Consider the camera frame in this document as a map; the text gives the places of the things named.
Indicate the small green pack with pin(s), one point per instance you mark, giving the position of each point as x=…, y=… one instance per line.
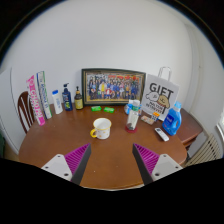
x=108, y=109
x=96, y=108

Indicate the blue tissue pack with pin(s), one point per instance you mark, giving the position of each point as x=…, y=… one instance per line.
x=127, y=108

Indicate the brown wooden side table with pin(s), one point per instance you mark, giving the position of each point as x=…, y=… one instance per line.
x=191, y=128

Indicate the amber pump bottle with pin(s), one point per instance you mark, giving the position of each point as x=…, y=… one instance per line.
x=78, y=101

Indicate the clear green-labelled drink bottle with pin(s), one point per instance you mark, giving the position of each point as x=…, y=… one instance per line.
x=133, y=116

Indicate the white bottle with blue cap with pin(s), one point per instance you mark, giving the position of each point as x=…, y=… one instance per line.
x=57, y=103

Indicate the puzzle cube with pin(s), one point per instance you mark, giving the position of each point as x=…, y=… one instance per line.
x=155, y=116

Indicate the tall pink and white box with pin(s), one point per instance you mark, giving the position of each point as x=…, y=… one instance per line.
x=36, y=101

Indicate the flat round red coaster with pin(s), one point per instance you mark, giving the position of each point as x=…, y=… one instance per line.
x=128, y=131

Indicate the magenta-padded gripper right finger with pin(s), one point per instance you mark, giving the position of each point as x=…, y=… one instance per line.
x=163, y=166

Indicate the brown wooden chair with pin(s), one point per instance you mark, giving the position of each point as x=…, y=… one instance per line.
x=21, y=111

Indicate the white remote control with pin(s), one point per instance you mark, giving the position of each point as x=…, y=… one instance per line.
x=162, y=134

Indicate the white paper gift bag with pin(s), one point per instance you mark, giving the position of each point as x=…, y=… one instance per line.
x=160, y=95

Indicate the white radiator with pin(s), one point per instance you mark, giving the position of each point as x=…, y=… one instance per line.
x=205, y=151

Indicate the framed group picture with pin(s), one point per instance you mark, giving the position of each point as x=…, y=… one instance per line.
x=113, y=87

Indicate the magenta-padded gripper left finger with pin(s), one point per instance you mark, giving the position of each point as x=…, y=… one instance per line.
x=58, y=166

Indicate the dark blue pump bottle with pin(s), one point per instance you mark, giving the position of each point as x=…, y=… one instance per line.
x=67, y=100

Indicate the white refrigerator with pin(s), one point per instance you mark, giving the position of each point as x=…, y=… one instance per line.
x=7, y=110

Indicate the flat floral patterned pouch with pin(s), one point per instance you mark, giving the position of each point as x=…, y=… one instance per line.
x=147, y=120

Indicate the blue detergent bottle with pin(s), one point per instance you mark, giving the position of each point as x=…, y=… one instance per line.
x=171, y=122

